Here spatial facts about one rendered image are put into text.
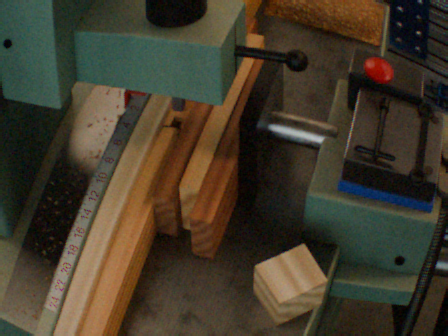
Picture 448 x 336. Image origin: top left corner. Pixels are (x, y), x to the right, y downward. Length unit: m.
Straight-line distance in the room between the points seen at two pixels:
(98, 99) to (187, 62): 0.34
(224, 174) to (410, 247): 0.18
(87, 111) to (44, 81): 0.29
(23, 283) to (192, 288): 0.23
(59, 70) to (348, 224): 0.28
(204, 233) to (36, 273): 0.24
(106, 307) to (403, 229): 0.26
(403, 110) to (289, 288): 0.18
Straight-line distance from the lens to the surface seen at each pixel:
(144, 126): 0.80
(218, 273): 0.76
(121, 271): 0.72
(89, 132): 1.00
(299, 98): 0.88
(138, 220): 0.75
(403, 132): 0.74
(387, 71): 0.75
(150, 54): 0.72
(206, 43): 0.69
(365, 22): 0.96
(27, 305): 0.88
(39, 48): 0.71
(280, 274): 0.71
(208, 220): 0.73
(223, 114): 0.79
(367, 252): 0.78
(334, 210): 0.74
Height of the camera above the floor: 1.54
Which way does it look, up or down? 51 degrees down
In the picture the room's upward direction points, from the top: 1 degrees counter-clockwise
